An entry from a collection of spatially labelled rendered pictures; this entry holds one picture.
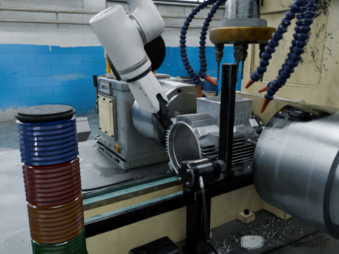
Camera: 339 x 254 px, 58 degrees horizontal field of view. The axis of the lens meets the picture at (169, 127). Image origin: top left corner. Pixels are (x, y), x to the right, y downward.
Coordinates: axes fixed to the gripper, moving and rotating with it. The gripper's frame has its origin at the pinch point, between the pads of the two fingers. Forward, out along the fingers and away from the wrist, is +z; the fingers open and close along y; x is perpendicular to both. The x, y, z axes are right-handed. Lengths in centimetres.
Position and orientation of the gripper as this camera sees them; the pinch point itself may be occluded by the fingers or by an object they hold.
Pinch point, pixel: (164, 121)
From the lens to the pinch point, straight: 83.6
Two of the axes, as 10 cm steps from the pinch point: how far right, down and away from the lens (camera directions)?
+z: 4.2, 7.7, 4.7
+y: 5.3, 2.1, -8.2
